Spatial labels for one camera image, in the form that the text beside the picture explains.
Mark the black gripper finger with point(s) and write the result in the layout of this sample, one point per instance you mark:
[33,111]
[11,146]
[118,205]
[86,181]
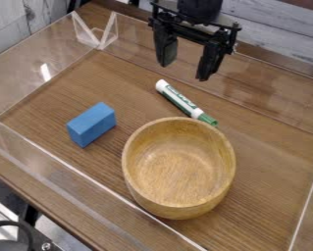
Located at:
[167,45]
[211,61]

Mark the brown wooden bowl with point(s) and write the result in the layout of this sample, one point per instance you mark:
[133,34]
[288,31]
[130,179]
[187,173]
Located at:
[179,164]

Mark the clear acrylic corner bracket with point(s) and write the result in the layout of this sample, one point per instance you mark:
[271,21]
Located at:
[96,37]

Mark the blue foam block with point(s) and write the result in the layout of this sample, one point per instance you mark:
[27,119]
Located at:
[92,124]

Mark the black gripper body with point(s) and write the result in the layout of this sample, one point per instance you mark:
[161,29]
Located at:
[195,20]

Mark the black metal table frame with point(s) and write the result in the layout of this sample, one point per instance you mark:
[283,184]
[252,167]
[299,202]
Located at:
[29,216]

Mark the green and white marker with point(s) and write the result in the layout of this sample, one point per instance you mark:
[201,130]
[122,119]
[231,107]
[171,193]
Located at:
[184,103]

